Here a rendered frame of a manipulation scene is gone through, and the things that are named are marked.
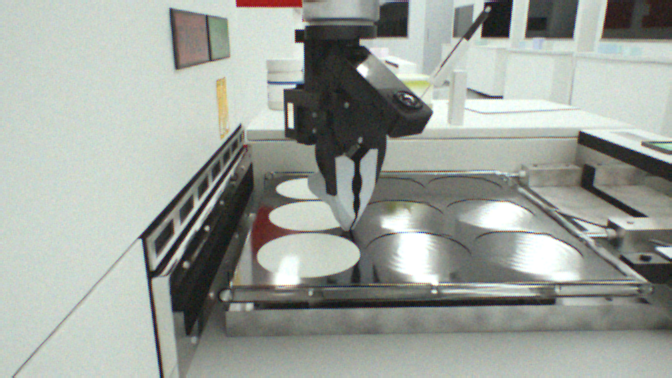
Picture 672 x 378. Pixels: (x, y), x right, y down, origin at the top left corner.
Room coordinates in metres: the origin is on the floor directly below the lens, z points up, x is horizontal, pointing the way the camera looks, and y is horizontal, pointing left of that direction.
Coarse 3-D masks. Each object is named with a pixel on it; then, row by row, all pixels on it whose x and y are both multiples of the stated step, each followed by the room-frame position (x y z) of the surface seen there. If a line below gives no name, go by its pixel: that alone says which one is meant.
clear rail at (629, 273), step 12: (504, 180) 0.69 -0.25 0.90; (528, 192) 0.62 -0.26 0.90; (540, 204) 0.57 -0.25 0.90; (552, 216) 0.54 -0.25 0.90; (564, 228) 0.50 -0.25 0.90; (576, 228) 0.49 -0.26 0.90; (588, 240) 0.46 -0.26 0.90; (600, 252) 0.44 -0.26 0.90; (612, 264) 0.41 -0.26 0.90; (624, 264) 0.41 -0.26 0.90; (636, 276) 0.38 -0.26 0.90
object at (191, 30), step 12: (180, 24) 0.44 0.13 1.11; (192, 24) 0.48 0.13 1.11; (204, 24) 0.53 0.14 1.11; (180, 36) 0.43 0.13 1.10; (192, 36) 0.47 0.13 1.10; (204, 36) 0.52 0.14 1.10; (180, 48) 0.43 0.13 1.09; (192, 48) 0.47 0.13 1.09; (204, 48) 0.52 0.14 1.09; (180, 60) 0.42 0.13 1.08; (192, 60) 0.46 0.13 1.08
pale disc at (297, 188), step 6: (294, 180) 0.69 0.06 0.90; (300, 180) 0.69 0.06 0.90; (306, 180) 0.69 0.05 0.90; (282, 186) 0.66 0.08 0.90; (288, 186) 0.66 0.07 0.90; (294, 186) 0.66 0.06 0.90; (300, 186) 0.66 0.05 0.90; (306, 186) 0.66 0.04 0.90; (282, 192) 0.63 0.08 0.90; (288, 192) 0.63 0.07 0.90; (294, 192) 0.63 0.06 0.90; (300, 192) 0.63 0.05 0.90; (306, 192) 0.63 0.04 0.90; (300, 198) 0.61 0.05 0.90; (306, 198) 0.61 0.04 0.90; (312, 198) 0.61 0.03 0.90; (318, 198) 0.61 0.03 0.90
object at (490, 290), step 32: (224, 288) 0.36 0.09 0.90; (256, 288) 0.36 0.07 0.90; (288, 288) 0.36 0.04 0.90; (320, 288) 0.36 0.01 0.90; (352, 288) 0.36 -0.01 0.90; (384, 288) 0.36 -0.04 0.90; (416, 288) 0.36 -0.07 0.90; (448, 288) 0.36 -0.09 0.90; (480, 288) 0.36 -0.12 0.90; (512, 288) 0.36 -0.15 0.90; (544, 288) 0.37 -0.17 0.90; (576, 288) 0.37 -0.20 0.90; (608, 288) 0.37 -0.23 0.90; (640, 288) 0.37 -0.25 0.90
